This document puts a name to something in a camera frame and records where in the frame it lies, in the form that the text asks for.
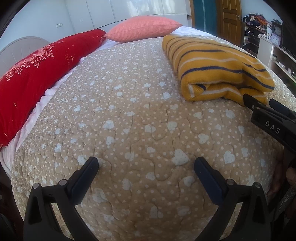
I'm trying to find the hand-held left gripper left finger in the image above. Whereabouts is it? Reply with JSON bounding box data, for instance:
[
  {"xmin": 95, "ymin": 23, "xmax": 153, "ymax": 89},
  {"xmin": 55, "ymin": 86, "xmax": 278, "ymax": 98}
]
[{"xmin": 23, "ymin": 156, "xmax": 100, "ymax": 241}]

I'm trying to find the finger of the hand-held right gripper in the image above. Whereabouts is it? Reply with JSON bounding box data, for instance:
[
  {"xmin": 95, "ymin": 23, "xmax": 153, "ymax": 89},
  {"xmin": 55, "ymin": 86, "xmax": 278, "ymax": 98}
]
[
  {"xmin": 242, "ymin": 93, "xmax": 262, "ymax": 111},
  {"xmin": 269, "ymin": 98, "xmax": 296, "ymax": 120}
]

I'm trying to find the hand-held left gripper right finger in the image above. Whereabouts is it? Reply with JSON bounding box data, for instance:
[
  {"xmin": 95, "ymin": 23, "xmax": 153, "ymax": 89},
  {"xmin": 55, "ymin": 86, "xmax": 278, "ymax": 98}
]
[{"xmin": 194, "ymin": 156, "xmax": 271, "ymax": 241}]

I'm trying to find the yellow striped knit sweater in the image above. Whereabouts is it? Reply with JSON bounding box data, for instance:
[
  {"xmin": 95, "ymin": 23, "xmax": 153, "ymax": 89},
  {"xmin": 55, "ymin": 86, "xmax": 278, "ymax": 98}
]
[{"xmin": 162, "ymin": 35, "xmax": 276, "ymax": 107}]

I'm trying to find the pile of dark clothes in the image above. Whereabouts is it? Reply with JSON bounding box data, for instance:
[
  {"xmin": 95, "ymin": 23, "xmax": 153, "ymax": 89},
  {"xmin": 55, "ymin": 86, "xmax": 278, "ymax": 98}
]
[{"xmin": 243, "ymin": 13, "xmax": 274, "ymax": 45}]

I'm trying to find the person's right hand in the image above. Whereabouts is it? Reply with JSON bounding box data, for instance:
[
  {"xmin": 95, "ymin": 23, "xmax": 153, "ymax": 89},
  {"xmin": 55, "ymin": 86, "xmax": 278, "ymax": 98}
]
[{"xmin": 268, "ymin": 158, "xmax": 296, "ymax": 200}]

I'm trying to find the white cabinet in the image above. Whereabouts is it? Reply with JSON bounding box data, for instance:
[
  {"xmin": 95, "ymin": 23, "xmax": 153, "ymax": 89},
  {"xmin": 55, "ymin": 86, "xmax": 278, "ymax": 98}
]
[{"xmin": 256, "ymin": 34, "xmax": 296, "ymax": 82}]

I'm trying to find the small purple clock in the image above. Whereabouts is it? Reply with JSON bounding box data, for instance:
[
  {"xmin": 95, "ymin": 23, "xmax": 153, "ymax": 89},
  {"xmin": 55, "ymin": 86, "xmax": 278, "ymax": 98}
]
[{"xmin": 270, "ymin": 33, "xmax": 282, "ymax": 46}]

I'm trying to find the black mantel clock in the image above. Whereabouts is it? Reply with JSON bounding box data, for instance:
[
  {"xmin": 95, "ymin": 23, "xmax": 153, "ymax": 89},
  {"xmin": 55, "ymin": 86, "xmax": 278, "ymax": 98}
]
[{"xmin": 271, "ymin": 19, "xmax": 284, "ymax": 37}]

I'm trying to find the brown wooden door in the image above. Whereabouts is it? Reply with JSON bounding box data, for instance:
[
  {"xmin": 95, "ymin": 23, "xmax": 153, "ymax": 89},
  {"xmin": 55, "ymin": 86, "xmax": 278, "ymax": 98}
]
[{"xmin": 216, "ymin": 0, "xmax": 242, "ymax": 46}]

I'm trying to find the beige heart-print quilt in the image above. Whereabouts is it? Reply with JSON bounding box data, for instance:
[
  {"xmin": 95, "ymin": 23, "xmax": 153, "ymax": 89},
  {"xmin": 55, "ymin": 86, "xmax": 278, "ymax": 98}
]
[{"xmin": 10, "ymin": 32, "xmax": 296, "ymax": 241}]

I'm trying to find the teal glass door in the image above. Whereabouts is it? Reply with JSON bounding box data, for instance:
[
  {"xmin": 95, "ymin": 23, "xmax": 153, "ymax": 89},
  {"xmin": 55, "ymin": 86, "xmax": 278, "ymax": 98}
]
[{"xmin": 193, "ymin": 0, "xmax": 218, "ymax": 36}]

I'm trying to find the red floral pillow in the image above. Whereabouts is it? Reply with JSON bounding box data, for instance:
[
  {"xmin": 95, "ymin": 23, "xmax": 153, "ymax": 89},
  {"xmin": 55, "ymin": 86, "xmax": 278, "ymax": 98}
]
[{"xmin": 0, "ymin": 29, "xmax": 107, "ymax": 148}]

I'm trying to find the pale padded headboard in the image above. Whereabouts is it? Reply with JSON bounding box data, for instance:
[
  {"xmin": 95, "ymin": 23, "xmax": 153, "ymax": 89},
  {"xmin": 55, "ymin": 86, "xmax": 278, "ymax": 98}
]
[{"xmin": 0, "ymin": 36, "xmax": 55, "ymax": 77}]

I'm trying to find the white glossy wardrobe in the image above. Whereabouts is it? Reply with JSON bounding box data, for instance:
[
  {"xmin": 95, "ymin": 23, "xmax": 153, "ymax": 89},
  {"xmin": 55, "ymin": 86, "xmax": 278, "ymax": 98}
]
[{"xmin": 65, "ymin": 0, "xmax": 189, "ymax": 36}]

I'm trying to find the pink corduroy pillow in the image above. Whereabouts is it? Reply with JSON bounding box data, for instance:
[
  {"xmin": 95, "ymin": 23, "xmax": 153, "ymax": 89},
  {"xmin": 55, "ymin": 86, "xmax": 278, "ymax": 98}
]
[{"xmin": 104, "ymin": 17, "xmax": 183, "ymax": 43}]

